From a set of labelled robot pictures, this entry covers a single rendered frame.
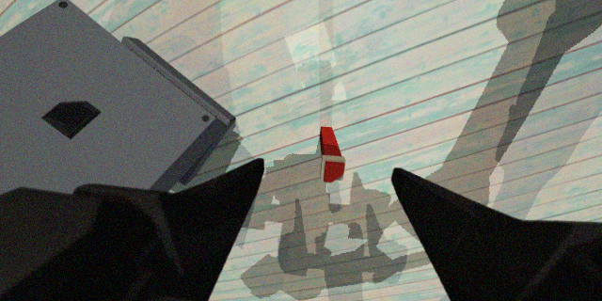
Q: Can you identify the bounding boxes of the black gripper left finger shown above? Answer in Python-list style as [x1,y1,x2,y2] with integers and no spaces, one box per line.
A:
[73,158,264,301]

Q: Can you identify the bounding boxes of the grey sloped panel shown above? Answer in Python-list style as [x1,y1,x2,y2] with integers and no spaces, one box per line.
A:
[0,0,235,195]

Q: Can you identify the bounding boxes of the red peg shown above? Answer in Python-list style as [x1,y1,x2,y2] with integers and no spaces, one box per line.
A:
[320,127,346,183]

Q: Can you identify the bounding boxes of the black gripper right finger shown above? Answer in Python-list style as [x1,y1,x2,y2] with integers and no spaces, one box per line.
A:
[391,167,602,301]

